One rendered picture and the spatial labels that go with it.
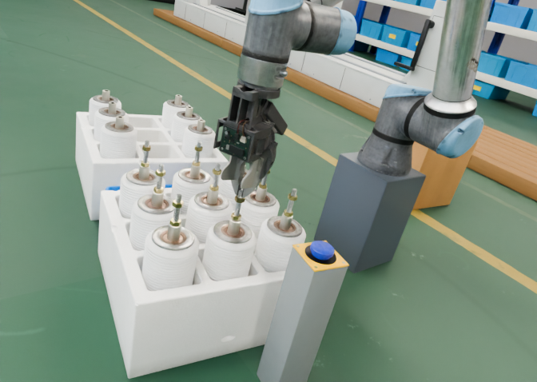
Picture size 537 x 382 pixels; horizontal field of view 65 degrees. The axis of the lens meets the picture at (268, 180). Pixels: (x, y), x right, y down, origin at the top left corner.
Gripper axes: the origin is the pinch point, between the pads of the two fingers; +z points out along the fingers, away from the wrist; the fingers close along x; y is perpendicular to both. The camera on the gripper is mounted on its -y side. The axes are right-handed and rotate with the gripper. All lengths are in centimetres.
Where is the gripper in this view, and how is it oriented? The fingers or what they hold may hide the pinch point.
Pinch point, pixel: (243, 188)
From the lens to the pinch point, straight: 79.1
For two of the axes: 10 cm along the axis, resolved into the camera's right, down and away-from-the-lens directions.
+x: 8.6, 3.7, -3.6
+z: -2.1, 8.8, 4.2
